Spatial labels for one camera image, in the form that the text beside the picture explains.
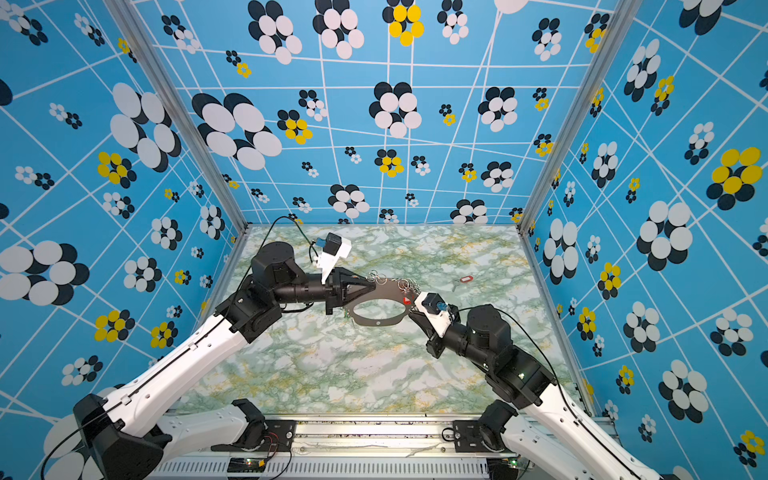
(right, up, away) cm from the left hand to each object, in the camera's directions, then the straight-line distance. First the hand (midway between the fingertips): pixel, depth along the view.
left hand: (375, 288), depth 61 cm
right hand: (+9, -6, +7) cm, 13 cm away
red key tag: (+30, -2, +44) cm, 53 cm away
